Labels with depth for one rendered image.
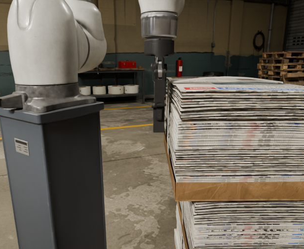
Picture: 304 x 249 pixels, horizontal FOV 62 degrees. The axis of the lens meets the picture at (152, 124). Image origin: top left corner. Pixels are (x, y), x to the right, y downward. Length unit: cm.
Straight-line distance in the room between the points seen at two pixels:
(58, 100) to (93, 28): 28
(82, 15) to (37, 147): 41
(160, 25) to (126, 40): 663
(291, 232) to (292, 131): 23
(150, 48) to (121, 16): 665
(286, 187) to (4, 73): 682
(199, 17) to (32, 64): 765
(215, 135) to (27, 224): 58
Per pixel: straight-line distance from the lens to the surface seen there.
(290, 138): 56
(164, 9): 63
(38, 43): 65
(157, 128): 68
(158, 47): 63
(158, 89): 62
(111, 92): 657
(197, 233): 61
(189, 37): 797
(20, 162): 74
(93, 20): 85
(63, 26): 67
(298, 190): 61
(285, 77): 691
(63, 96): 67
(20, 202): 82
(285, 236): 67
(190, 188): 53
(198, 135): 50
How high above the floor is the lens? 112
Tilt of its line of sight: 14 degrees down
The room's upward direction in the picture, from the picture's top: straight up
